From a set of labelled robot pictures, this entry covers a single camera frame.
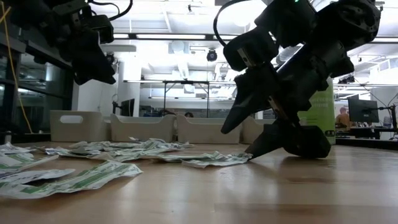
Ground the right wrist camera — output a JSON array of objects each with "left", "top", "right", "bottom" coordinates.
[{"left": 254, "top": 0, "right": 318, "bottom": 49}]

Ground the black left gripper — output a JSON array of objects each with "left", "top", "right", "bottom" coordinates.
[{"left": 51, "top": 0, "right": 117, "bottom": 86}]

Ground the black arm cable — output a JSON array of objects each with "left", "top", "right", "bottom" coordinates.
[
  {"left": 213, "top": 0, "right": 249, "bottom": 47},
  {"left": 88, "top": 0, "right": 134, "bottom": 22}
]

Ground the black background table frame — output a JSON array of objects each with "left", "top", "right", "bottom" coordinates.
[{"left": 123, "top": 79, "right": 237, "bottom": 119}]

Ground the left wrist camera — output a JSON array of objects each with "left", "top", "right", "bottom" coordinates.
[{"left": 82, "top": 14, "right": 115, "bottom": 44}]

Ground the white plastic bin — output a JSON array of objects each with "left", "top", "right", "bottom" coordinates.
[
  {"left": 49, "top": 110, "right": 109, "bottom": 142},
  {"left": 175, "top": 114, "right": 243, "bottom": 144},
  {"left": 241, "top": 116, "right": 274, "bottom": 144},
  {"left": 110, "top": 114, "right": 176, "bottom": 142}
]

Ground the black computer monitor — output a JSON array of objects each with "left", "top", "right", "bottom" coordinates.
[
  {"left": 111, "top": 98, "right": 135, "bottom": 118},
  {"left": 347, "top": 98, "right": 380, "bottom": 124}
]

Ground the long ceiling light bar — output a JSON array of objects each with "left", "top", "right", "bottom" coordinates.
[{"left": 113, "top": 32, "right": 398, "bottom": 44}]

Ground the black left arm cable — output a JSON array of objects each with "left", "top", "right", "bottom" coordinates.
[{"left": 88, "top": 0, "right": 134, "bottom": 22}]

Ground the green wipes canister white lid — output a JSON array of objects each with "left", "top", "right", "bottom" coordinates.
[{"left": 298, "top": 77, "right": 336, "bottom": 146}]

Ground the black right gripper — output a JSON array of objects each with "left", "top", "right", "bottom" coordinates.
[{"left": 220, "top": 26, "right": 355, "bottom": 160}]

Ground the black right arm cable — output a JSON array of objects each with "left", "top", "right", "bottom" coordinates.
[{"left": 213, "top": 0, "right": 249, "bottom": 47}]

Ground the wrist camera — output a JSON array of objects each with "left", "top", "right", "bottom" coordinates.
[
  {"left": 254, "top": 0, "right": 318, "bottom": 49},
  {"left": 82, "top": 14, "right": 115, "bottom": 44}
]

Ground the yellow extension cable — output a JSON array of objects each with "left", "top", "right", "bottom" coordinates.
[{"left": 0, "top": 0, "right": 34, "bottom": 134}]

